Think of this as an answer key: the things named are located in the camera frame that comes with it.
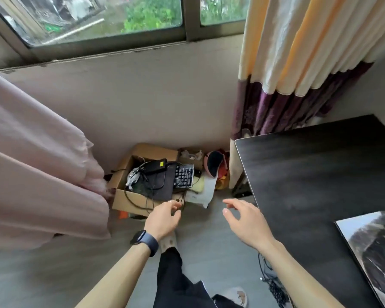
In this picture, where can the person's right hand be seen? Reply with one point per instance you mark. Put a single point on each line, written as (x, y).
(247, 224)

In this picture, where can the person's left hand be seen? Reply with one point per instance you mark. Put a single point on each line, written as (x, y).
(162, 221)

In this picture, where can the black keyboard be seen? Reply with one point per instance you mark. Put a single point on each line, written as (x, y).
(183, 176)

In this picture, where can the black power adapter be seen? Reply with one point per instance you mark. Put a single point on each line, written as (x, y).
(155, 167)

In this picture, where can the black mouse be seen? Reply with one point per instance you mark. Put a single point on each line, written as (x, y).
(197, 173)

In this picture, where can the laptop with printed lid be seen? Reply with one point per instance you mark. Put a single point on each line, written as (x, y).
(375, 253)

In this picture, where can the person's left forearm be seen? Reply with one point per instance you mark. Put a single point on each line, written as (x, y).
(115, 279)

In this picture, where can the person's right forearm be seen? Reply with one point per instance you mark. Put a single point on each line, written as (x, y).
(295, 279)

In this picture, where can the dark wooden desk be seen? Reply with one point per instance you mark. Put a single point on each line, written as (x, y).
(308, 173)

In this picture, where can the black smartwatch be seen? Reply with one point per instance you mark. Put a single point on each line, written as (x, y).
(144, 242)

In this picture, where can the black flat sleeve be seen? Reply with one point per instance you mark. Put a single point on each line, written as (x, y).
(163, 186)

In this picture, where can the brown cardboard box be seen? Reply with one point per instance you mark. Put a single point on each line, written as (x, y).
(128, 200)

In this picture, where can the white paper sheet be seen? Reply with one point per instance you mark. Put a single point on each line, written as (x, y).
(205, 195)

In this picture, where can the crumpled silver plastic wrap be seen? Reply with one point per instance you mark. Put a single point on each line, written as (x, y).
(133, 179)

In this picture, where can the black trousers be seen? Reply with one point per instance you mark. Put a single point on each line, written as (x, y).
(173, 282)

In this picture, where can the pink and black cap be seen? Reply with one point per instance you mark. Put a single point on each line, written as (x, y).
(213, 163)

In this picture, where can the small open cardboard box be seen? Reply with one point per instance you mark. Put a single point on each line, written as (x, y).
(189, 157)

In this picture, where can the bed with pink bedding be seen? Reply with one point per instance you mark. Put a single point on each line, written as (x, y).
(35, 173)

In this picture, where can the cream and purple curtain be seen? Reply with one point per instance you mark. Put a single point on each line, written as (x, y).
(292, 60)

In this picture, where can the grey window frame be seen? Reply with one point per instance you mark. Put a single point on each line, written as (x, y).
(192, 19)

